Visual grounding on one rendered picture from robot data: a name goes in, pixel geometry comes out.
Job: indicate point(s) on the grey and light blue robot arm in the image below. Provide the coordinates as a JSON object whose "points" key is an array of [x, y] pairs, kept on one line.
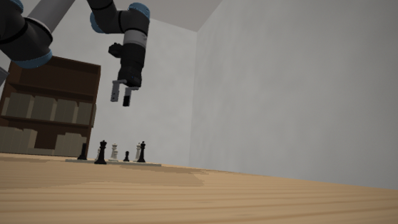
{"points": [[26, 41]]}

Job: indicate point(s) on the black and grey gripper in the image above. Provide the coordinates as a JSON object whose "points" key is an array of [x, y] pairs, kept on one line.
{"points": [[132, 54]]}

